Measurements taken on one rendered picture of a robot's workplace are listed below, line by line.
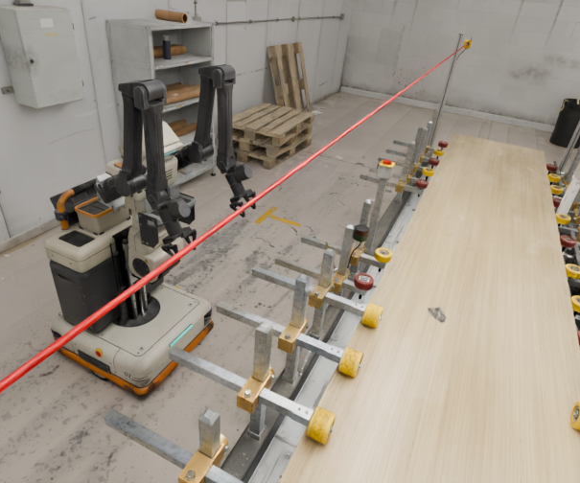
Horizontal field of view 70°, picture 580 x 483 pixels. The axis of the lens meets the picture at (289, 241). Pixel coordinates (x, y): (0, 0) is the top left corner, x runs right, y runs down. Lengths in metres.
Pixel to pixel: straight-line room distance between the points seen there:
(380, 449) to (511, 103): 8.46
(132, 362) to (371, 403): 1.32
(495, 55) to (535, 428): 8.17
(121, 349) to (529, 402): 1.80
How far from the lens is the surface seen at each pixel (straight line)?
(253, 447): 1.44
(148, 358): 2.27
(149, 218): 1.86
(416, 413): 1.36
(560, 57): 9.23
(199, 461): 1.11
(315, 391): 1.68
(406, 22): 9.35
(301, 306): 1.33
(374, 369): 1.42
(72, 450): 2.39
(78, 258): 2.12
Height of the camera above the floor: 1.93
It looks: 32 degrees down
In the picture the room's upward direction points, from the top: 6 degrees clockwise
